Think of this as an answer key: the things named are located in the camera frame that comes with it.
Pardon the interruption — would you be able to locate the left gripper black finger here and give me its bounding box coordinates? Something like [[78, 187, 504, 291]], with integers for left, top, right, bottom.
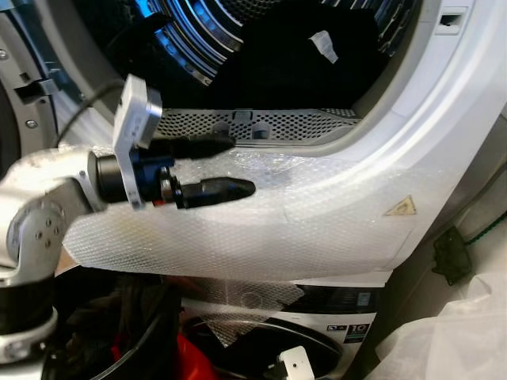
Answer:
[[154, 135, 237, 159], [176, 177, 257, 210]]

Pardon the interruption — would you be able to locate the dark clothes pile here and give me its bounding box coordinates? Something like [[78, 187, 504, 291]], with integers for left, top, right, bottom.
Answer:
[[67, 277, 171, 373]]

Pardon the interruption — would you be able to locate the grey mesh lint filter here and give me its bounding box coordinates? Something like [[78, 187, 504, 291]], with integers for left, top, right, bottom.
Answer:
[[157, 107, 361, 147]]

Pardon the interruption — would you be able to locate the black garment with white label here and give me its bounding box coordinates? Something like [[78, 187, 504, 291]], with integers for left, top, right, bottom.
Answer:
[[210, 8, 389, 112]]

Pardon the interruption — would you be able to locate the black round laundry basket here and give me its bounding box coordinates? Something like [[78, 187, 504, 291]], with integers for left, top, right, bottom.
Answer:
[[48, 269, 187, 380]]

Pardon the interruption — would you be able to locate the red plastic container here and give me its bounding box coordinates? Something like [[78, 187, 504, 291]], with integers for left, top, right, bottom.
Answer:
[[176, 331, 221, 380]]

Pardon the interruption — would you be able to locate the black plastic plug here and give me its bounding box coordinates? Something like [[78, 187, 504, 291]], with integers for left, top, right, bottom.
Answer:
[[433, 227, 474, 287]]

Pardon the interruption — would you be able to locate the white tumble dryer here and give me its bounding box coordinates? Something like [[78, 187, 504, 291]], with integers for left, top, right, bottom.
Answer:
[[32, 0, 507, 278]]

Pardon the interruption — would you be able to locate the grey dryer door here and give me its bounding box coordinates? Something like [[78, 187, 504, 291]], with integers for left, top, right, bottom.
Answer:
[[0, 0, 84, 171]]

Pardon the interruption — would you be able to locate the yellow triangle warning sticker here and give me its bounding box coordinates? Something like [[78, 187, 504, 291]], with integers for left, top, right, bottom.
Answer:
[[385, 195, 417, 218]]

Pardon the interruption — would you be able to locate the white plastic sheet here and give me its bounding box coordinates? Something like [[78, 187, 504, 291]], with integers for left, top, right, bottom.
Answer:
[[372, 269, 507, 380]]

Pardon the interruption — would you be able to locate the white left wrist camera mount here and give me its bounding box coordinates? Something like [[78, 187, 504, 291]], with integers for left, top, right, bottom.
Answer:
[[113, 75, 163, 211]]

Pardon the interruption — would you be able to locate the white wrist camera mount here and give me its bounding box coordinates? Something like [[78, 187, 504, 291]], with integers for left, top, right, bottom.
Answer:
[[276, 346, 316, 380], [113, 75, 163, 211]]

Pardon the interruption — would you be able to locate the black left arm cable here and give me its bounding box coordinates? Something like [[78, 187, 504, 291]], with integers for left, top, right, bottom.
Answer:
[[54, 78, 128, 150]]

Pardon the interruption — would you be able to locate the green cable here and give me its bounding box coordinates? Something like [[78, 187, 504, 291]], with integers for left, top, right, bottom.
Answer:
[[462, 212, 507, 246]]

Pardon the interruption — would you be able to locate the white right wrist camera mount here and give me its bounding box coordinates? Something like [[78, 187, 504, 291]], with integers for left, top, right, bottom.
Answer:
[[276, 346, 316, 380]]

